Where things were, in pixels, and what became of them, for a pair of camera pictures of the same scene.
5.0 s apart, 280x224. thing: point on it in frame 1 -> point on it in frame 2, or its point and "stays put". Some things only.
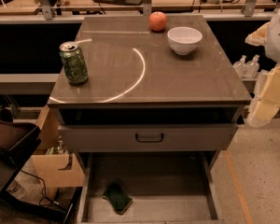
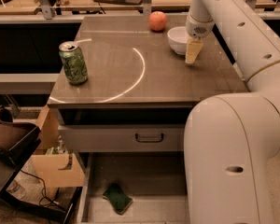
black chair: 11,145 stays put
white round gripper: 278,41 -> 197,28
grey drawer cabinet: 150,105 stays put
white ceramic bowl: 184,39 stays put
